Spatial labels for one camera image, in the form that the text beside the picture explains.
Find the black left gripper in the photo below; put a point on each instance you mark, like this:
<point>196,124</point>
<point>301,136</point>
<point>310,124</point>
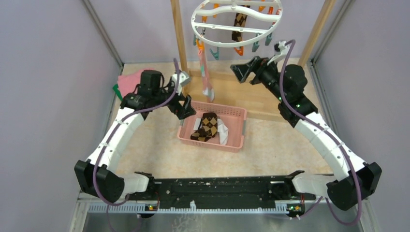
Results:
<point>182,112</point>

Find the white sock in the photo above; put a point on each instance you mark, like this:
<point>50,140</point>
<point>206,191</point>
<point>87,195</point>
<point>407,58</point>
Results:
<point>222,133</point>

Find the brown argyle sock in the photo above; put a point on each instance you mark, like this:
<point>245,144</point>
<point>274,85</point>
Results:
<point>240,21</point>
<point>208,128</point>

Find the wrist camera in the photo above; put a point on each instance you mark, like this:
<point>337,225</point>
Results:
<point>182,78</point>
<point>281,49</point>

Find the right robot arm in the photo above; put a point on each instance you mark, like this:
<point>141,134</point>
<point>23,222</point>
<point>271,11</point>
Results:
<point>353,179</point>

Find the orange clothes peg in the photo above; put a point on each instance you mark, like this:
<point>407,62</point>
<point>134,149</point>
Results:
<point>239,50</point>
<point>200,45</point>

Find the pink teal sock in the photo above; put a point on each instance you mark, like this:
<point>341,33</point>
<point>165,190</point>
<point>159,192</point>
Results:
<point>207,89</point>

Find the pink folded cloth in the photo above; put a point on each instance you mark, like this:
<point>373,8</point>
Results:
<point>127,83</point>

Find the teal clothes peg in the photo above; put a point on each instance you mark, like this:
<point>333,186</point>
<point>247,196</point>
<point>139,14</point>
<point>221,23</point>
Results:
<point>255,46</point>
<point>215,54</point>

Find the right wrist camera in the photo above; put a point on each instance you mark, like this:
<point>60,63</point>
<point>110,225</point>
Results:
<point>281,49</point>

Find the pink plastic basket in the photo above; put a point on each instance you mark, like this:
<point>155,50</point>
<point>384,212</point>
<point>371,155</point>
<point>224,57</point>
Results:
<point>233,117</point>

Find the wooden hanger rack stand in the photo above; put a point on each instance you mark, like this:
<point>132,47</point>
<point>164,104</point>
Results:
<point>255,99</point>

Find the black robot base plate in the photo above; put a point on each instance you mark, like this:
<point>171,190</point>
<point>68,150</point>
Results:
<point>222,195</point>

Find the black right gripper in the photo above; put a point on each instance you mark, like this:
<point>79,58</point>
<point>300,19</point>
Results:
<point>260,65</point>

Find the white round clip hanger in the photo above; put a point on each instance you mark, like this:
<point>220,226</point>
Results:
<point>212,21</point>

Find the green folded cloth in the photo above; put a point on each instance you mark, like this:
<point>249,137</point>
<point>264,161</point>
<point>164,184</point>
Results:
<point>117,92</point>

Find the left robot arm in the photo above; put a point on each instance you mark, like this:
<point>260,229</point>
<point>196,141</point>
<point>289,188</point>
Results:
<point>97,174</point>

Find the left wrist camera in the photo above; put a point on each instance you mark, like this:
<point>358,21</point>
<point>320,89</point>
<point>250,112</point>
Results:
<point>182,78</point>

